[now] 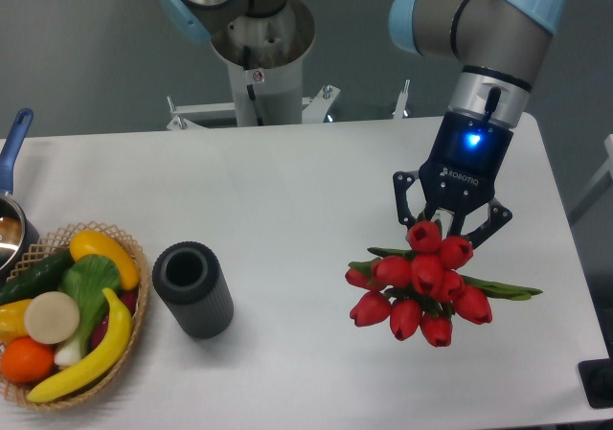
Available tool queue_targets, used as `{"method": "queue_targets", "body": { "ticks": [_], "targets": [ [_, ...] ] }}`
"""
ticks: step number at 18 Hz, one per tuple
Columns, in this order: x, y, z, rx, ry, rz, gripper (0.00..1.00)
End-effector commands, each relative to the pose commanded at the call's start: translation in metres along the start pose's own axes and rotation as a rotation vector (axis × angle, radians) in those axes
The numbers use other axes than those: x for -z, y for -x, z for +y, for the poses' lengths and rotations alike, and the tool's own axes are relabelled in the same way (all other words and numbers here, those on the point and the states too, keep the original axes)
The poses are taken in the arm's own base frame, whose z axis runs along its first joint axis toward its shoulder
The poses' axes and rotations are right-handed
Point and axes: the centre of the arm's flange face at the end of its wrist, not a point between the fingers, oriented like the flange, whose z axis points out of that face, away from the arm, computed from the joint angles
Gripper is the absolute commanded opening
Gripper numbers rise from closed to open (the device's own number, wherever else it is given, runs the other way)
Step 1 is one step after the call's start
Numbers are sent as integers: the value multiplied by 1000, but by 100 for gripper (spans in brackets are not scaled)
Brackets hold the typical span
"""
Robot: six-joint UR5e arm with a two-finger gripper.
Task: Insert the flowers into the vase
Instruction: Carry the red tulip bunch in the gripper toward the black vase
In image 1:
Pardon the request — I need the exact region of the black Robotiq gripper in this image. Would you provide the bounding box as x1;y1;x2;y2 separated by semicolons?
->
393;111;513;249

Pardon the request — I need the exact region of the red tulip bouquet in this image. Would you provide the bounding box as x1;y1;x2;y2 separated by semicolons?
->
345;215;542;348

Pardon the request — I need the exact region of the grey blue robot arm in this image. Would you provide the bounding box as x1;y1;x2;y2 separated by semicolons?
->
159;0;566;246

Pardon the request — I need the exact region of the dark grey ribbed vase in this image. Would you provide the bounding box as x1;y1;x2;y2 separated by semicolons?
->
152;241;234;339

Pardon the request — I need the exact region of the black device at table edge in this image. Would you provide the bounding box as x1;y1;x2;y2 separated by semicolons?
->
578;358;612;409

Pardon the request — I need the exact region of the purple red vegetable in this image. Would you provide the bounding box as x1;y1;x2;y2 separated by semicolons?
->
90;290;138;351

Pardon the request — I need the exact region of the yellow squash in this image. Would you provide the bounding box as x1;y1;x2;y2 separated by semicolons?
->
69;229;140;291

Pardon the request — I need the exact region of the green bok choy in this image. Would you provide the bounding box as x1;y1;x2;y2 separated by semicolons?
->
55;255;121;369

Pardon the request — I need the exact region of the yellow banana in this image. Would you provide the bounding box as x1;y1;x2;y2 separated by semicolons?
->
27;288;132;404

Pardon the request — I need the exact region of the woven wicker basket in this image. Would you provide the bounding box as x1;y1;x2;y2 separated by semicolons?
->
1;221;149;411

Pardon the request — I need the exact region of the green cucumber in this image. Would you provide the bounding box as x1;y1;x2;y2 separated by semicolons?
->
1;249;74;306

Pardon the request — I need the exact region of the beige round slice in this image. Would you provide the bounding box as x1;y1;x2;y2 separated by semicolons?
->
24;291;80;345

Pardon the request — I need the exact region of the orange fruit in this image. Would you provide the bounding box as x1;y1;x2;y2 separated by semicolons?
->
1;337;55;384

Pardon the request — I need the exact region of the yellow bell pepper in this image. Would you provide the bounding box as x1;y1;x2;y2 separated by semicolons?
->
0;299;32;345

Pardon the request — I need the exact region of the white frame at right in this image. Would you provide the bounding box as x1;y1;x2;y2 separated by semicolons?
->
567;134;612;227

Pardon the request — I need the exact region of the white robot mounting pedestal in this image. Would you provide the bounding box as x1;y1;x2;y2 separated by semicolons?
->
160;0;340;130

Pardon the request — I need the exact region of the blue handled saucepan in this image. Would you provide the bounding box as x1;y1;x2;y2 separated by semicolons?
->
1;108;39;286

